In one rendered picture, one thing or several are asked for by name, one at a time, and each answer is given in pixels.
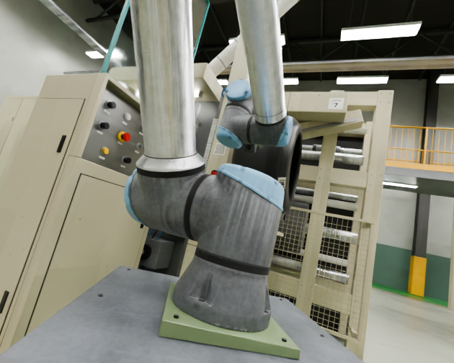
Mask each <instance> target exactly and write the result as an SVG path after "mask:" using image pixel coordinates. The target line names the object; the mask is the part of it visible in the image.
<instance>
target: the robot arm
mask: <svg viewBox="0 0 454 363"><path fill-rule="evenodd" d="M235 3H236V11H237V15H238V20H239V27H240V32H241V39H242V43H243V48H244V55H245V60H246V67H247V72H248V77H249V81H247V80H245V79H239V80H235V81H233V82H231V83H230V84H229V85H228V86H227V88H226V98H227V99H228V101H227V103H226V106H225V109H224V111H223V115H222V118H221V121H220V123H219V126H218V129H217V133H216V138H217V140H218V141H219V142H220V143H221V144H223V145H224V146H226V147H229V148H233V149H237V148H240V147H242V143H244V152H245V153H256V148H263V146H264V145H270V146H275V147H278V146H279V147H285V146H286V145H287V144H288V143H289V141H290V136H291V133H292V129H293V118H292V117H291V116H288V117H287V113H286V108H285V92H284V80H283V69H282V47H281V35H280V13H279V2H278V0H235ZM130 14H131V22H132V29H133V43H134V51H135V64H136V71H137V79H138V93H139V100H140V108H141V122H142V129H143V143H144V154H143V155H142V156H141V157H140V158H139V159H138V161H137V162H136V170H134V171H133V174H132V176H129V178H128V180H127V182H126V185H125V191H124V201H125V204H126V209H127V211H128V213H129V215H130V216H131V217H132V218H133V219H134V220H135V221H137V222H139V223H141V224H143V225H145V226H146V227H148V228H152V229H157V230H161V231H164V232H166V233H171V234H173V235H176V236H180V237H183V238H187V239H190V240H192V241H197V248H196V250H195V255H194V257H193V260H192V261H191V262H190V264H189V266H188V267H187V268H186V270H185V271H184V273H183V274H182V276H181V277H180V278H179V280H178V282H177V283H176V284H175V286H174V291H173V294H172V301H173V303H174V304H175V305H176V306H177V307H178V308H179V309H180V310H182V311H183V312H184V313H186V314H188V315H190V316H192V317H193V318H196V319H198V320H199V321H202V322H205V323H208V324H210V325H213V326H217V327H219V328H224V329H228V330H232V331H240V332H250V333H251V332H260V331H264V330H266V329H267V328H268V327H269V324H270V317H271V307H270V296H269V290H268V283H267V278H268V274H269V270H270V264H271V260H272V255H273V251H274V247H275V241H276V237H277V231H278V228H279V224H280V218H281V214H282V211H283V208H282V206H283V200H284V193H285V192H284V189H283V187H282V185H281V184H280V183H279V182H278V181H277V180H275V179H273V178H272V177H271V176H268V175H266V174H263V173H262V172H260V171H257V170H254V169H250V168H247V167H243V166H240V165H235V164H229V163H226V164H222V165H220V167H219V169H218V170H217V175H212V174H206V173H205V159H204V158H203V157H202V156H201V155H200V154H199V153H198V152H197V151H196V137H195V89H194V64H193V39H192V0H130Z"/></svg>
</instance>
